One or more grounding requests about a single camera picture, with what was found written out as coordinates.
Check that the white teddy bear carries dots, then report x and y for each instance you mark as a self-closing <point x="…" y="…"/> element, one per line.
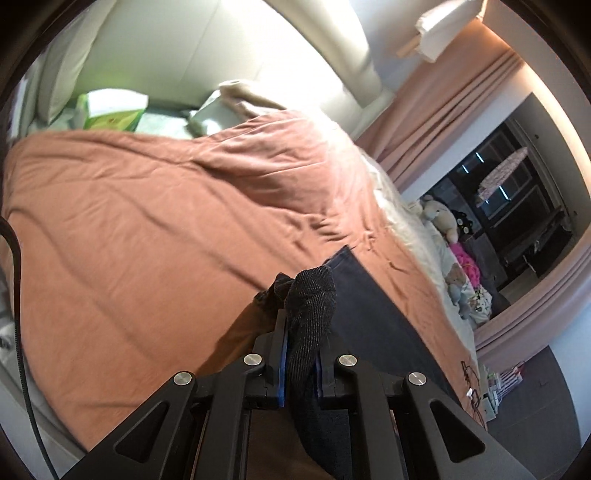
<point x="441" y="217"/>

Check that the dark navy pants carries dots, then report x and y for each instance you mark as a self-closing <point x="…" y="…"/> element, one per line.
<point x="376" y="422"/>

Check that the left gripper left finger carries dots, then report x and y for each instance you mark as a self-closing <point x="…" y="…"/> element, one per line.
<point x="266" y="386"/>

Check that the pink curtain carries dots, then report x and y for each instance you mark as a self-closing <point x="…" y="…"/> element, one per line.
<point x="438" y="102"/>

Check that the light green pillow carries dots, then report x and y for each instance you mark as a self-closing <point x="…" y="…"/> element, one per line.
<point x="212" y="117"/>

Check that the beige rolled blanket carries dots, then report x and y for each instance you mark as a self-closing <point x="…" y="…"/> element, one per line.
<point x="245" y="101"/>

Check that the white pillow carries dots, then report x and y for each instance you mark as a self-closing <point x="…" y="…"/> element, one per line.
<point x="65" y="59"/>

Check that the cream upholstered headboard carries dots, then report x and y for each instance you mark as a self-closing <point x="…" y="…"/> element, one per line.
<point x="306" y="55"/>

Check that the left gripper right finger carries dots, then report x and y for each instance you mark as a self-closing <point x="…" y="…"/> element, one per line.
<point x="328" y="355"/>

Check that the hanging floral garment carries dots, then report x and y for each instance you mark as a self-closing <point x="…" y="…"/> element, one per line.
<point x="500" y="174"/>

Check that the pink plush toy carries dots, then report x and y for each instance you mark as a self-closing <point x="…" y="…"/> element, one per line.
<point x="467" y="263"/>

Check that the orange-brown duvet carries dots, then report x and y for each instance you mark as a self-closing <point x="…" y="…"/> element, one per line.
<point x="141" y="254"/>

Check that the green and white box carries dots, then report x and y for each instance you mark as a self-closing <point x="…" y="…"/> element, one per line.
<point x="109" y="109"/>

